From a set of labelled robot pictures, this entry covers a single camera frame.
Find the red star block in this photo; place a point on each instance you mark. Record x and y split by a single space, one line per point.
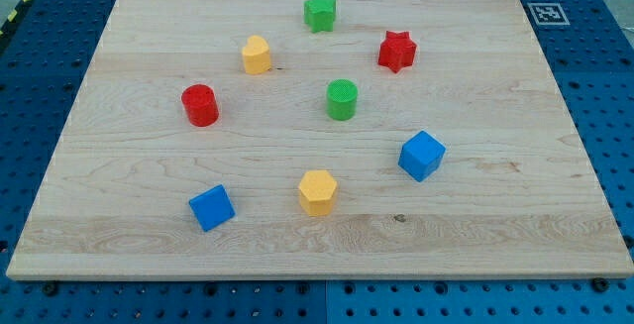
396 51

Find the green star block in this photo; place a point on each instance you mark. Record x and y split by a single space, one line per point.
320 15

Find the yellow hexagon block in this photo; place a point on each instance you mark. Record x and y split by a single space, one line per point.
317 191

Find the green cylinder block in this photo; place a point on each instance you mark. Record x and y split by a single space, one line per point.
341 95

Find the wooden board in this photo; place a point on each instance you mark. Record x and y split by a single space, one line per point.
515 196

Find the blue cube block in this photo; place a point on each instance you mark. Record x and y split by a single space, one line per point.
421 155

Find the yellow heart block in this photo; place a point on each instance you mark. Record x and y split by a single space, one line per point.
256 55

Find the blue flat square block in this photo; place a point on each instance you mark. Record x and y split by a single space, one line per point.
212 207

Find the red cylinder block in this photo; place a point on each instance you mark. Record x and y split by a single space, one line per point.
200 105

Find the white fiducial marker tag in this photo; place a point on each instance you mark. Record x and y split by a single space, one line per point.
548 14

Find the black bolt left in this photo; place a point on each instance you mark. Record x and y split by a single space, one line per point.
50 289

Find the black bolt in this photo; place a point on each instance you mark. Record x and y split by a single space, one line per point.
600 284
50 289

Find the black bolt right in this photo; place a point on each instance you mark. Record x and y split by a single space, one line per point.
600 284

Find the yellow black hazard tape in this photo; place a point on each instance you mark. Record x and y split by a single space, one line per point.
15 17

